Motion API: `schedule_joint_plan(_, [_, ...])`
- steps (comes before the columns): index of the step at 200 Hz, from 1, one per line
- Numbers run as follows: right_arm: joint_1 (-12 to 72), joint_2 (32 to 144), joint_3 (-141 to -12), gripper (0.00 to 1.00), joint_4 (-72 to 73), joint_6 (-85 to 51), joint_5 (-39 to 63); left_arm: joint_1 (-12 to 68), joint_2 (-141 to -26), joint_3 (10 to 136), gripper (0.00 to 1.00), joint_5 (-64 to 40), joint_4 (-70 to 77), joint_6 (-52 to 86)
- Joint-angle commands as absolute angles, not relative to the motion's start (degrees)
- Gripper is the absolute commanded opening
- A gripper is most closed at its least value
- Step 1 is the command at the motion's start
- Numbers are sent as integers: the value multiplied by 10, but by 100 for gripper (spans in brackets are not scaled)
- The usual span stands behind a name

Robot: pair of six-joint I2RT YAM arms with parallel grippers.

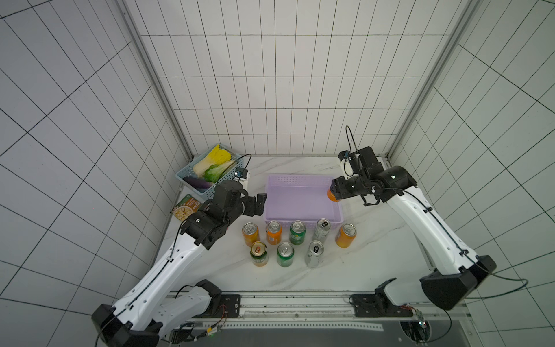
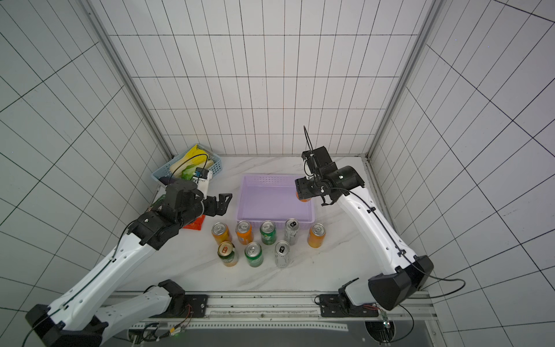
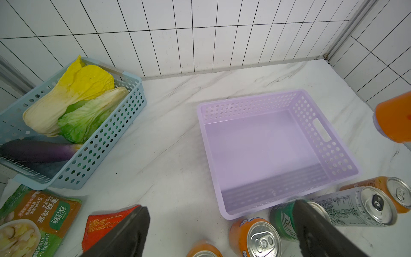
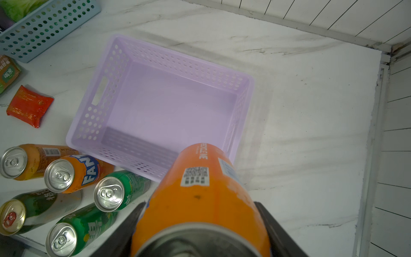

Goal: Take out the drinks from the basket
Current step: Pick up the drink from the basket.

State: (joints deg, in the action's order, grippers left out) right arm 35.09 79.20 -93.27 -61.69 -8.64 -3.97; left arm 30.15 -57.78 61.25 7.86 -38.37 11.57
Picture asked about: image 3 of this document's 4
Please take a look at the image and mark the orange fanta can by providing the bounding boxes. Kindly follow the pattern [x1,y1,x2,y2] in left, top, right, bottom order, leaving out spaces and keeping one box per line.
[229,217,282,257]
[373,92,411,143]

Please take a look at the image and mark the yellow toy cabbage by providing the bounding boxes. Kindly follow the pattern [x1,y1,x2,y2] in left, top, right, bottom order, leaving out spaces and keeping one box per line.
[22,56,115,137]

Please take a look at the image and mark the purple perforated plastic basket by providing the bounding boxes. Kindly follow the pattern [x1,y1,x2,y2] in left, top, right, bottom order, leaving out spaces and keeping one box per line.
[197,90,361,220]

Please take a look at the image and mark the orange Fanta can front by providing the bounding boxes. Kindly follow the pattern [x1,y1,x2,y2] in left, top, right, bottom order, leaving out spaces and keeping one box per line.
[229,217,282,257]

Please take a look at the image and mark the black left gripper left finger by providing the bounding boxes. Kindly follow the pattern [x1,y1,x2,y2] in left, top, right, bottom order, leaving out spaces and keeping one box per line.
[82,206,150,257]

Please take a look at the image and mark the green Sprite can small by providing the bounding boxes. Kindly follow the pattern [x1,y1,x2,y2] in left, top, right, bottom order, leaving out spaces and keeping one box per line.
[269,200,332,242]

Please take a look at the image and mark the green food packet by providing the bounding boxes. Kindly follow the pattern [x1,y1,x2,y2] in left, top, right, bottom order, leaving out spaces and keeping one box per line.
[1,185,82,257]

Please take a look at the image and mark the purple toy eggplant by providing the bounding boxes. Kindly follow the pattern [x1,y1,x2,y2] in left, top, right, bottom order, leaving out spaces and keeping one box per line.
[1,139,82,163]

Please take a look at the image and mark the orange Schweppes can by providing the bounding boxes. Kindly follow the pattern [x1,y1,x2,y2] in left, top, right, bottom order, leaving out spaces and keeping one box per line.
[339,176,411,214]

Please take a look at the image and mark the green toy lettuce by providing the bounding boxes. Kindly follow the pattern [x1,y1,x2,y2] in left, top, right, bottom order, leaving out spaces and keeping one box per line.
[58,87,128,144]

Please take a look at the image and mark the red snack packet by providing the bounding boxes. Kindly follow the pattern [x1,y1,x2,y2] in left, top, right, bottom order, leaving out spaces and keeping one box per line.
[81,205,141,252]

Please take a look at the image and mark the white Monster can front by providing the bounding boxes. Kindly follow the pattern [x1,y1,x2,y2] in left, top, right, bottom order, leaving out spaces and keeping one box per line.
[309,186,398,228]

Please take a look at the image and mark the blue perforated plastic basket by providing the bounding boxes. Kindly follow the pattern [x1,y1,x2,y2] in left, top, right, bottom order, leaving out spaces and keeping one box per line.
[1,56,147,190]

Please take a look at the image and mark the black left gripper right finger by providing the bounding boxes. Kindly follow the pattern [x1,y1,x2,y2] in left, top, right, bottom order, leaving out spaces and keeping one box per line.
[292,200,367,257]

